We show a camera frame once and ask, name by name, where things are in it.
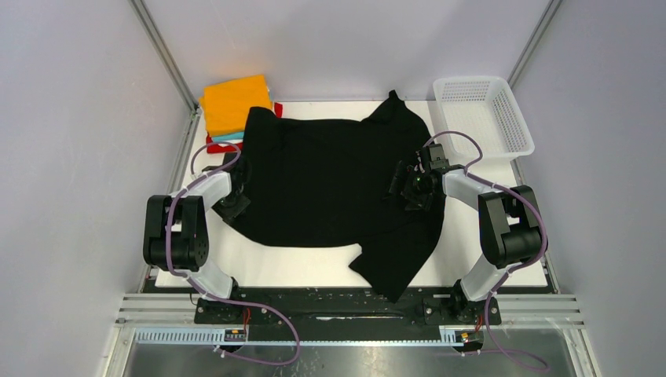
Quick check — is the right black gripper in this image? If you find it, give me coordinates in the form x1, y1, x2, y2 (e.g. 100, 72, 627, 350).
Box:
383, 161, 435, 213

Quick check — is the black t shirt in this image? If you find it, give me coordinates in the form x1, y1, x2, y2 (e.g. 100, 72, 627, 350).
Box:
232, 91, 445, 302

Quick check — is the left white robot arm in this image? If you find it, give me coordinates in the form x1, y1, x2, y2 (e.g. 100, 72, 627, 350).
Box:
143, 155, 251, 323

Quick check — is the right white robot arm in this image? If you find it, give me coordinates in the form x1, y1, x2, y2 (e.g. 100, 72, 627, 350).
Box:
388, 144, 548, 324

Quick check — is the white folded t shirt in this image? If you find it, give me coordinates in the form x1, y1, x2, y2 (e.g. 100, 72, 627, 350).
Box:
212, 137, 243, 146

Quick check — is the teal folded t shirt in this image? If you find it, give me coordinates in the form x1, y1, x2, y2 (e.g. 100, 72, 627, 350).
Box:
210, 131, 244, 140

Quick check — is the orange folded t shirt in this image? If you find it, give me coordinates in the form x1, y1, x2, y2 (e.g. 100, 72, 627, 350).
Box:
199, 75, 273, 137

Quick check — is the white plastic basket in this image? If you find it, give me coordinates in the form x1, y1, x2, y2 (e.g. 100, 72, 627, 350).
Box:
433, 75, 535, 161

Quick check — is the slotted cable duct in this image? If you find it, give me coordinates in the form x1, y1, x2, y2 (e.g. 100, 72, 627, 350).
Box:
134, 323, 484, 347

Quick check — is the aluminium frame rail left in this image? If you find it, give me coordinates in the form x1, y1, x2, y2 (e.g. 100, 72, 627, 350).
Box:
130, 0, 201, 292

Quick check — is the aluminium frame rail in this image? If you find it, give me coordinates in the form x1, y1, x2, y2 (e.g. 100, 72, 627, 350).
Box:
130, 0, 201, 292
507, 0, 564, 88

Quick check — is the aluminium frame rail right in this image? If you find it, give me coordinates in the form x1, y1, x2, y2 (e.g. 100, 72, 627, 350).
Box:
507, 0, 564, 88

